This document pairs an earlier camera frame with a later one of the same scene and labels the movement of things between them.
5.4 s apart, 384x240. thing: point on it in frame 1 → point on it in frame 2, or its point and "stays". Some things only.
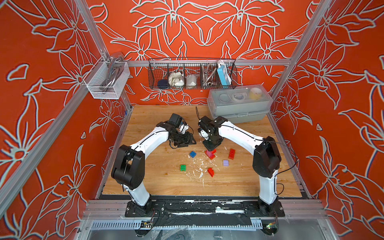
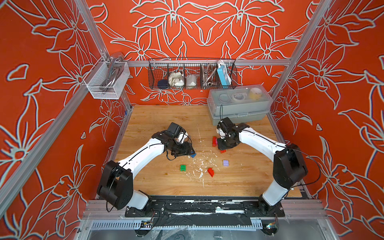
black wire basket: [192, 74] stays
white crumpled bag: [176, 78] stays
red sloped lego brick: [211, 172] stays
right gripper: [210, 148] → [220, 147]
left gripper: [187, 140] → [186, 150]
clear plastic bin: [106, 80] stays
